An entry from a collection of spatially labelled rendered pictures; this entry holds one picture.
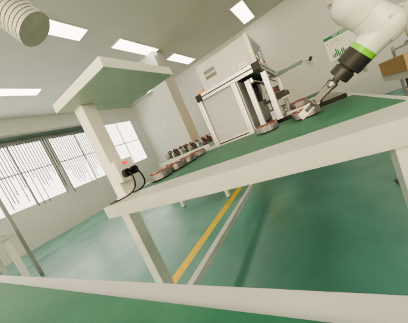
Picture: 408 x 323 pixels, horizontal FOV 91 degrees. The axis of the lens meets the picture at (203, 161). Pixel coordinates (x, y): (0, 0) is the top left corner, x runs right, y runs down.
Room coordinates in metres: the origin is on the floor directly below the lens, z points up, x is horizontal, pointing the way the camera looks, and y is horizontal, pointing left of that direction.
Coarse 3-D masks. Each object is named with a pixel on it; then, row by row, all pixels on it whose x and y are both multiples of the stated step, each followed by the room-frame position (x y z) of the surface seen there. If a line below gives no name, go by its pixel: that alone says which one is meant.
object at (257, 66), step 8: (256, 64) 1.13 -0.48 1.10; (264, 64) 1.27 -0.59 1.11; (240, 72) 1.18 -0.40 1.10; (248, 72) 1.16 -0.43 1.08; (256, 72) 1.20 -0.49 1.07; (272, 72) 1.49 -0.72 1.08; (224, 80) 1.24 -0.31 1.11; (232, 80) 1.21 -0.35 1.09; (240, 80) 1.22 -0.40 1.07; (216, 88) 1.27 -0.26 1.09; (200, 96) 1.33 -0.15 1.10; (208, 96) 1.31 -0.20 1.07
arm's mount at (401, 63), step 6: (402, 54) 0.98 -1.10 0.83; (390, 60) 1.09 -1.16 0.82; (396, 60) 1.04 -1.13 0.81; (402, 60) 0.99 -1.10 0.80; (384, 66) 1.17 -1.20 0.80; (390, 66) 1.11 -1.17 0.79; (396, 66) 1.05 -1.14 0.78; (402, 66) 1.00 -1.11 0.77; (384, 72) 1.20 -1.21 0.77; (390, 72) 1.13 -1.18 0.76; (396, 72) 1.07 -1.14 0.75
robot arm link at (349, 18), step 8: (336, 0) 0.69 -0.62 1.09; (344, 0) 0.66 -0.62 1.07; (352, 0) 0.65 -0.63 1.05; (360, 0) 0.64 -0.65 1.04; (368, 0) 0.64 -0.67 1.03; (376, 0) 0.64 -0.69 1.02; (336, 8) 0.69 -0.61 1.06; (344, 8) 0.67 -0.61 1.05; (352, 8) 0.66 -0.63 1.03; (360, 8) 0.65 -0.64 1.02; (368, 8) 0.64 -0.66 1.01; (336, 16) 0.70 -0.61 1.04; (344, 16) 0.68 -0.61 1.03; (352, 16) 0.67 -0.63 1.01; (360, 16) 0.66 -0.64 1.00; (344, 24) 0.70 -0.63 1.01; (352, 24) 0.68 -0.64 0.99
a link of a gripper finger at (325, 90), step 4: (328, 84) 0.75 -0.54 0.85; (332, 84) 0.74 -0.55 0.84; (324, 88) 0.76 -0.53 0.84; (328, 88) 0.75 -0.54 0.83; (320, 92) 0.76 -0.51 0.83; (324, 92) 0.76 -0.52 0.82; (316, 96) 0.77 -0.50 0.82; (320, 96) 0.76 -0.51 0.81; (312, 100) 0.77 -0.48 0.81; (316, 100) 0.77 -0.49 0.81
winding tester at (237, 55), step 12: (228, 48) 1.32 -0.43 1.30; (240, 48) 1.29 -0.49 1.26; (216, 60) 1.38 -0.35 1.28; (228, 60) 1.34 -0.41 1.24; (240, 60) 1.30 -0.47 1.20; (252, 60) 1.26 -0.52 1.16; (204, 72) 1.43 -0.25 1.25; (216, 72) 1.39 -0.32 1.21; (228, 72) 1.35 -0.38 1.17; (204, 84) 1.45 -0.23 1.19
